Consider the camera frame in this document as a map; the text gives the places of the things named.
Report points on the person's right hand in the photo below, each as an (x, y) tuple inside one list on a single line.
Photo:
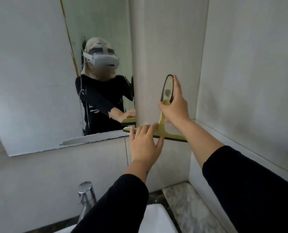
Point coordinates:
[(176, 110)]

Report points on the person's left hand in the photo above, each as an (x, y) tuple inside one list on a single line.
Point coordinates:
[(144, 149)]

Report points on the person's left little finger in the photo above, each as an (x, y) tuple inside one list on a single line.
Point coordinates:
[(131, 134)]

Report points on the person's left middle finger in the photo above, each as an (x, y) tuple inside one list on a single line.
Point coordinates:
[(145, 130)]

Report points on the person's right thumb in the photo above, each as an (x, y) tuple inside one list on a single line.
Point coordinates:
[(164, 106)]

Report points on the person's left thumb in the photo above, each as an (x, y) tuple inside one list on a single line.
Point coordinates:
[(160, 144)]

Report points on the yellow-green window squeegee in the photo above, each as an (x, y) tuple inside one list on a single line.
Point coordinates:
[(162, 126)]

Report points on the person's right forearm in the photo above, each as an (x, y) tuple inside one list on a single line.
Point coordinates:
[(243, 189)]

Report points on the person's left forearm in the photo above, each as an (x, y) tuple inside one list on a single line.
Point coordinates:
[(119, 206)]

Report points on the white ceramic sink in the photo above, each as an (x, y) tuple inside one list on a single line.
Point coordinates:
[(156, 220)]

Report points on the chrome faucet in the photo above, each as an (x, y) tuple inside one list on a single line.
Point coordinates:
[(86, 197)]

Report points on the wall mirror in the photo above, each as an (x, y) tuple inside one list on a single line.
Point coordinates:
[(37, 77)]

